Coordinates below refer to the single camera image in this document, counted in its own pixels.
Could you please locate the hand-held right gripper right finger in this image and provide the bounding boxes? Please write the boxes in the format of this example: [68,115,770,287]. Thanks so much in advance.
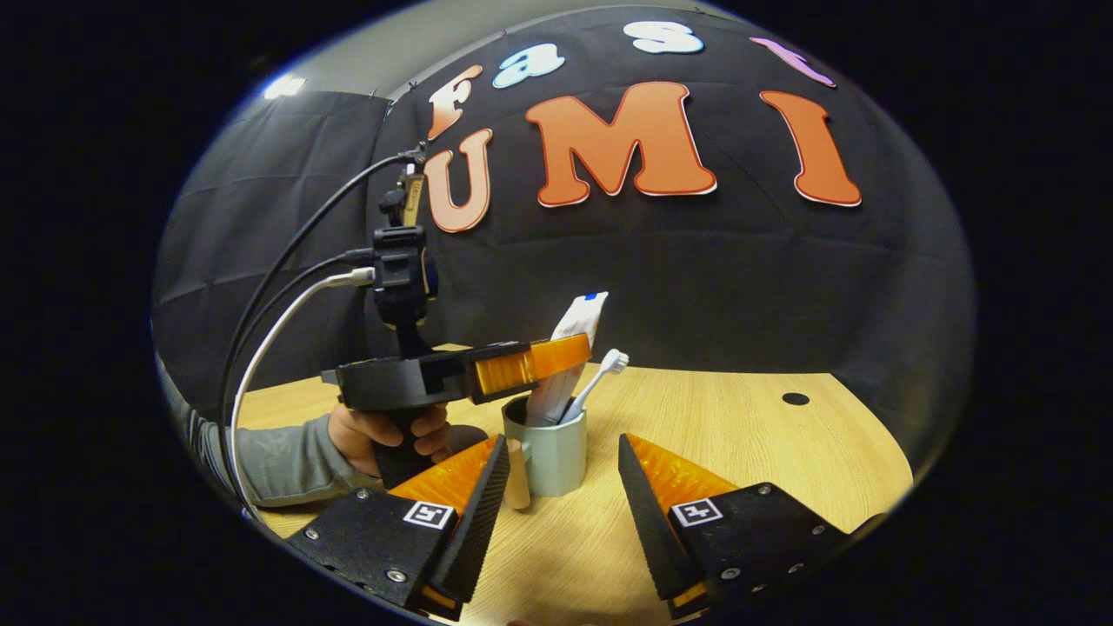
[617,433,888,620]

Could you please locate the pale green cup wooden handle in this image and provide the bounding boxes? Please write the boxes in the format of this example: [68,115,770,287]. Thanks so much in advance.
[502,396,588,510]

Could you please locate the white toothpaste tube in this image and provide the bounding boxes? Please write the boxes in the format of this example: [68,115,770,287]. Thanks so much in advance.
[525,291,610,427]

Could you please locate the white cable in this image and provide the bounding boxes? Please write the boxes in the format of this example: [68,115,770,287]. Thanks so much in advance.
[230,268,377,523]

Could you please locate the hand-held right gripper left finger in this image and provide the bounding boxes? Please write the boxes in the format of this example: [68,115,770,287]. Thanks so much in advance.
[287,433,512,623]

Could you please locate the wooden desktop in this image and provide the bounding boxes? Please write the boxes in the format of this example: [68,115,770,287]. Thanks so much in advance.
[235,343,914,626]

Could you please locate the black cable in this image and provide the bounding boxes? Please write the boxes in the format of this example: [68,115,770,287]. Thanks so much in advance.
[216,148,429,514]
[222,248,377,410]

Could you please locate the dark brown round coaster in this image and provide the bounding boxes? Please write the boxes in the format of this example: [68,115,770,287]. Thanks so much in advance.
[445,423,490,455]

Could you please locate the white toothbrush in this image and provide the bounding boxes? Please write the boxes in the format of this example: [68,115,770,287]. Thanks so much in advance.
[561,349,630,425]

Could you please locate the black backdrop cloth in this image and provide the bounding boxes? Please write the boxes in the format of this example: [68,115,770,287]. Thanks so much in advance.
[152,4,975,470]

